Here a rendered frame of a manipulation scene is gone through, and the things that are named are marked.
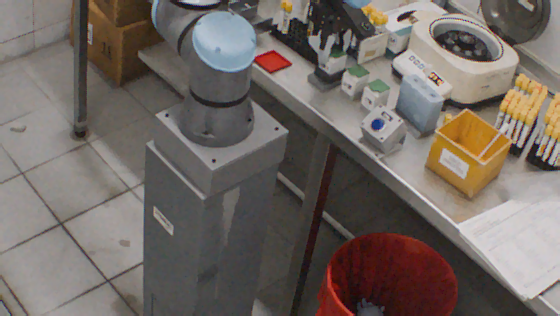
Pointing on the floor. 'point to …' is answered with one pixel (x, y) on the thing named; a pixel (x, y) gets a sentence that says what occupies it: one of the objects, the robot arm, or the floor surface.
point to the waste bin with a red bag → (388, 278)
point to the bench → (361, 164)
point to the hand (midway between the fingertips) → (332, 59)
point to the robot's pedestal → (201, 241)
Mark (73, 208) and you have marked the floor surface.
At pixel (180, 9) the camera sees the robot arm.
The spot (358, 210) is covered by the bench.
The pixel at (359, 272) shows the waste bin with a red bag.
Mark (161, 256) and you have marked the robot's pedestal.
